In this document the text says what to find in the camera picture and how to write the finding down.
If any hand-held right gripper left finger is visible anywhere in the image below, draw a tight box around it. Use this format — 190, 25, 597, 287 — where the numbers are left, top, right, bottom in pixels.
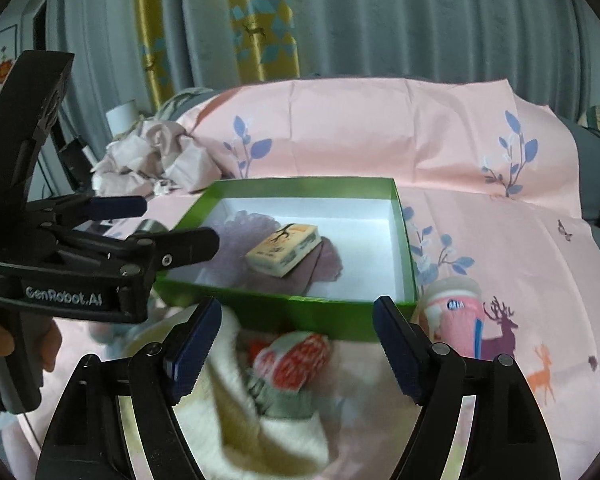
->
35, 296, 223, 480

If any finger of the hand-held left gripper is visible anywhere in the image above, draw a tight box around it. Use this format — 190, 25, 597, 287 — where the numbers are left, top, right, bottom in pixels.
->
45, 226, 220, 281
27, 195, 148, 228

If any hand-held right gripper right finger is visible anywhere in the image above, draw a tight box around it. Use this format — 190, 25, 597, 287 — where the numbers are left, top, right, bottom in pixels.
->
372, 295, 563, 480

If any yellow white checked towel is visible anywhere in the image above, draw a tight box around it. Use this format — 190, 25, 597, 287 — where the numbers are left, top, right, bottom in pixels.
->
175, 305, 331, 480

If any purple grey scalloped cloth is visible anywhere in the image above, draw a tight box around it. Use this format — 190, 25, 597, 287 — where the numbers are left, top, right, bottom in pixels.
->
245, 380, 316, 418

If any colourful printed tissue packet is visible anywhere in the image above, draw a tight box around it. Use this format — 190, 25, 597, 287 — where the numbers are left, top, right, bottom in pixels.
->
247, 332, 331, 393

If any cream printed small box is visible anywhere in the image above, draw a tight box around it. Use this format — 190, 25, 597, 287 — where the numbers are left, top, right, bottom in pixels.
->
245, 222, 322, 278

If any green cardboard box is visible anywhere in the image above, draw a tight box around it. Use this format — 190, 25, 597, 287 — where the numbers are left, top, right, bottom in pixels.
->
152, 176, 418, 343

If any lavender fuzzy cloth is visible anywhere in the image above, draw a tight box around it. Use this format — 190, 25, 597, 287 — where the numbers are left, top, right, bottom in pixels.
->
215, 211, 343, 293

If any pink printed cup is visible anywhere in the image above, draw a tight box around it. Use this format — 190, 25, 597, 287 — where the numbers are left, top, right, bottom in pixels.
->
422, 277, 483, 358

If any crumpled pale pink cloth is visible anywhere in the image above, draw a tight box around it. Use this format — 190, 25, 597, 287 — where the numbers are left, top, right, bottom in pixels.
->
90, 117, 221, 196

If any white container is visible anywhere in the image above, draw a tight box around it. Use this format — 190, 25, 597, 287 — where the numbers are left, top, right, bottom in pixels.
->
106, 101, 137, 133

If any framed cartoon picture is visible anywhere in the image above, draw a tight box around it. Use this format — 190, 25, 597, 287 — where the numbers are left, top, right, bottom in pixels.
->
0, 25, 18, 96

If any pink deer printed sheet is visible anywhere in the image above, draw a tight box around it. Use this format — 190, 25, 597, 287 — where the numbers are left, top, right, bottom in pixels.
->
0, 77, 600, 480

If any grey sofa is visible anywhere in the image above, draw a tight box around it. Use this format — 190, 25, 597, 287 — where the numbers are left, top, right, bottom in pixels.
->
560, 115, 600, 241

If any grey yellow printed curtain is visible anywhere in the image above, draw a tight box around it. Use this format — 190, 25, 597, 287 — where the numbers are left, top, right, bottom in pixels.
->
45, 0, 600, 121

